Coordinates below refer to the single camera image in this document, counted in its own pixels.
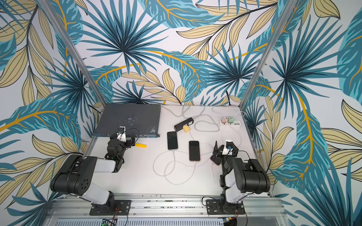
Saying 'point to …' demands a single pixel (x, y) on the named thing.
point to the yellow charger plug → (186, 128)
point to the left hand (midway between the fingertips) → (125, 133)
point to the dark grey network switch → (143, 120)
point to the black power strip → (180, 126)
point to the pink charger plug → (224, 121)
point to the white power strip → (236, 124)
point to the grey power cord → (217, 123)
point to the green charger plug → (231, 120)
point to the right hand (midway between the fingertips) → (217, 141)
